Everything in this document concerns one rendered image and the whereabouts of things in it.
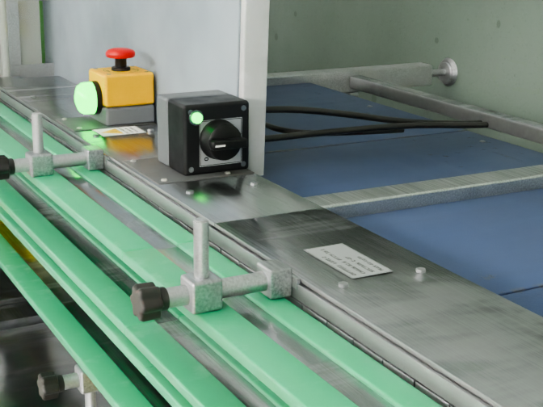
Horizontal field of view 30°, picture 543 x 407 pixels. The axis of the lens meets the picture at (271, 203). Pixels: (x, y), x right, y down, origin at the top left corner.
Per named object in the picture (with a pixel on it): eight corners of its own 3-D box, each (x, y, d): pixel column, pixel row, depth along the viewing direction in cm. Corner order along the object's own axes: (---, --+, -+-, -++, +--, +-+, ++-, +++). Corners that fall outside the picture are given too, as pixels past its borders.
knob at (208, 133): (236, 156, 114) (250, 163, 111) (199, 161, 112) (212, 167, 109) (236, 117, 112) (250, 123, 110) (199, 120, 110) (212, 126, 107)
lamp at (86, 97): (92, 111, 140) (71, 112, 139) (91, 78, 139) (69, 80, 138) (103, 116, 137) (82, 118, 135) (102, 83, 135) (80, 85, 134)
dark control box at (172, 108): (222, 154, 122) (157, 161, 118) (222, 88, 120) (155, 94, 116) (254, 169, 115) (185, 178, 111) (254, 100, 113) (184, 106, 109)
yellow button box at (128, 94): (140, 113, 145) (90, 117, 142) (138, 61, 143) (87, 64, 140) (157, 122, 139) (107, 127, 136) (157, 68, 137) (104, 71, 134)
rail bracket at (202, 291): (276, 283, 85) (127, 311, 79) (278, 200, 83) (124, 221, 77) (300, 300, 82) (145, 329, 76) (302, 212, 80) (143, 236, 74)
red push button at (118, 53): (102, 72, 139) (101, 47, 138) (129, 69, 141) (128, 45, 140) (111, 76, 136) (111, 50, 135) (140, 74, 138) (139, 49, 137)
